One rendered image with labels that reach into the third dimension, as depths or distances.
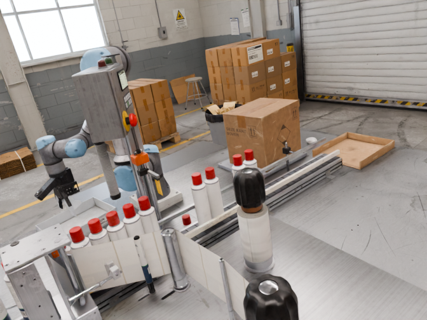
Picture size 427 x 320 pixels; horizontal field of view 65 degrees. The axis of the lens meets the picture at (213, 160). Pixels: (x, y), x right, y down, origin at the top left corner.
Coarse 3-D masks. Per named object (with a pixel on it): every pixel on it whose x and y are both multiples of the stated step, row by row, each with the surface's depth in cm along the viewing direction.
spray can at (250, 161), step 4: (244, 152) 125; (248, 152) 123; (252, 152) 124; (248, 156) 124; (252, 156) 124; (248, 160) 124; (252, 160) 125; (256, 160) 127; (248, 164) 124; (252, 164) 124; (256, 164) 125
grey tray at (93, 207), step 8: (88, 200) 156; (96, 200) 156; (80, 208) 153; (88, 208) 156; (96, 208) 156; (104, 208) 152; (112, 208) 146; (56, 216) 146; (64, 216) 148; (72, 216) 151; (80, 216) 151; (88, 216) 150; (96, 216) 149; (104, 216) 141; (40, 224) 141; (48, 224) 144; (64, 224) 147; (72, 224) 146; (80, 224) 145; (104, 224) 141; (88, 232) 137
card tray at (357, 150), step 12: (348, 132) 184; (324, 144) 174; (336, 144) 180; (348, 144) 178; (360, 144) 175; (372, 144) 173; (384, 144) 169; (348, 156) 164; (360, 156) 162; (372, 156) 155; (360, 168) 151
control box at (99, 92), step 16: (80, 80) 87; (96, 80) 87; (112, 80) 89; (80, 96) 89; (96, 96) 89; (112, 96) 89; (96, 112) 91; (112, 112) 91; (128, 112) 100; (96, 128) 92; (112, 128) 93; (128, 128) 96
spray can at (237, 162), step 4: (236, 156) 121; (240, 156) 121; (236, 160) 121; (240, 160) 121; (236, 164) 122; (240, 164) 122; (244, 164) 124; (232, 168) 123; (236, 168) 122; (240, 168) 122
